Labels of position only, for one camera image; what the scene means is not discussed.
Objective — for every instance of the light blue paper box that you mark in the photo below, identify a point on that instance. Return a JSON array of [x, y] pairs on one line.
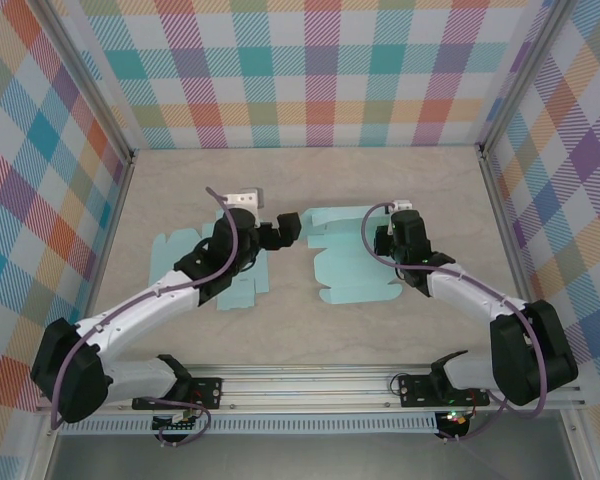
[[165, 255], [350, 270]]

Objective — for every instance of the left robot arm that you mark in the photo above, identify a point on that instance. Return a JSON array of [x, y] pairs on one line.
[[80, 375]]

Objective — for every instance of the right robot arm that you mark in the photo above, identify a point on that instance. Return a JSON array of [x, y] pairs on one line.
[[535, 355]]

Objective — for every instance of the circuit board with green light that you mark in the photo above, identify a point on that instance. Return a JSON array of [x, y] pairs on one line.
[[457, 419]]

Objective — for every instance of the small circuit board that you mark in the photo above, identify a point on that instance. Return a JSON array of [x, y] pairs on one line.
[[177, 426]]

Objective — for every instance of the grey metal panel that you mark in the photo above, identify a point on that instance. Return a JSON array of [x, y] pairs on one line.
[[305, 460]]

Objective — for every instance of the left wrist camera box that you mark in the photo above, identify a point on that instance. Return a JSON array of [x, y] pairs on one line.
[[242, 199]]

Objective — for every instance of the aluminium side rail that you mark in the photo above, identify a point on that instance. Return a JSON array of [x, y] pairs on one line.
[[111, 225], [511, 250]]

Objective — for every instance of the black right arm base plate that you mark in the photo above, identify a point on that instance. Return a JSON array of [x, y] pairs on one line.
[[415, 392]]

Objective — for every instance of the aluminium mounting rail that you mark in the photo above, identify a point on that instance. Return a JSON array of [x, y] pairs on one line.
[[305, 387]]

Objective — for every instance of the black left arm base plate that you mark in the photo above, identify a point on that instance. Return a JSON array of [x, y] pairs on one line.
[[210, 392]]

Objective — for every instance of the aluminium frame post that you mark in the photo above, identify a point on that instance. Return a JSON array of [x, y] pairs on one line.
[[522, 75], [86, 75]]

